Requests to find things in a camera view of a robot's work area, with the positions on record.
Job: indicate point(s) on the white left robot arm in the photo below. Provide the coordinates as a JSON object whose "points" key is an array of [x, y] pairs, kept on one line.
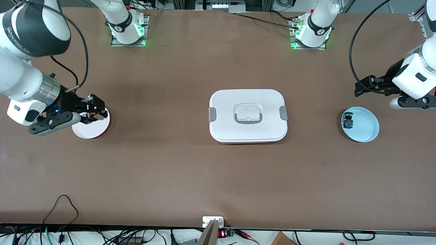
{"points": [[408, 73]]}

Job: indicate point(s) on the red digit display module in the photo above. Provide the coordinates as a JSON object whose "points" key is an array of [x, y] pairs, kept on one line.
{"points": [[222, 234]]}

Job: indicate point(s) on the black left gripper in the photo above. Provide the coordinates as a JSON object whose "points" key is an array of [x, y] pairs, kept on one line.
{"points": [[389, 79]]}

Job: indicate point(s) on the brown cardboard box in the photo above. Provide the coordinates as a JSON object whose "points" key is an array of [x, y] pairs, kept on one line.
{"points": [[281, 240]]}

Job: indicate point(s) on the pink round plate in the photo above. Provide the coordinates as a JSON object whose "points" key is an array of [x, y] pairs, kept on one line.
{"points": [[90, 131]]}

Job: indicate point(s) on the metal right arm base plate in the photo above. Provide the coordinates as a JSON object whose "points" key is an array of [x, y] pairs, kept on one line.
{"points": [[114, 43]]}

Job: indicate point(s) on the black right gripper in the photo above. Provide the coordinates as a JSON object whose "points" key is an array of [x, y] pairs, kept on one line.
{"points": [[69, 102]]}

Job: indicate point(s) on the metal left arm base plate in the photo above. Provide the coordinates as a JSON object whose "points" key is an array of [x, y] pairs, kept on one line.
{"points": [[308, 48]]}

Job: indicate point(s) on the light blue round plate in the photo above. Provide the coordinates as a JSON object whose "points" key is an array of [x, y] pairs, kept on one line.
{"points": [[366, 127]]}

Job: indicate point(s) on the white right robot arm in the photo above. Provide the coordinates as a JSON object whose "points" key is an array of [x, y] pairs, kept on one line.
{"points": [[20, 75]]}

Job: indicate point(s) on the blue and black switch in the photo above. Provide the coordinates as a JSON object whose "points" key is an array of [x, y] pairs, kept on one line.
{"points": [[348, 123]]}

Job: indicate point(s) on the pink box with white lid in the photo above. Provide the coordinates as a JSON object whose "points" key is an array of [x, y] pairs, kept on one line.
{"points": [[224, 129]]}

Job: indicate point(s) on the long aluminium frame profile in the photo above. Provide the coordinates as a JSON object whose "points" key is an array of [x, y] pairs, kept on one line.
{"points": [[416, 17]]}

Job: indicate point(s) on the grey equipment rack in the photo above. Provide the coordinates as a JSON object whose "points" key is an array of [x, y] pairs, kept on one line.
{"points": [[221, 5]]}

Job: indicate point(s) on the orange and black switch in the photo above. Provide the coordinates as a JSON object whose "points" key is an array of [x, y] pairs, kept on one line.
{"points": [[98, 117]]}

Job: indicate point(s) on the grey aluminium bar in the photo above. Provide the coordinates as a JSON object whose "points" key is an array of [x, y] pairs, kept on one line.
{"points": [[208, 236]]}

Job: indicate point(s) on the small white device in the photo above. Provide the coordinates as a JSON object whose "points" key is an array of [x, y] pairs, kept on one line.
{"points": [[207, 221]]}

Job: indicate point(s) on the red alligator clip lead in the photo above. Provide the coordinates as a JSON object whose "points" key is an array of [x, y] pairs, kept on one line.
{"points": [[245, 234]]}

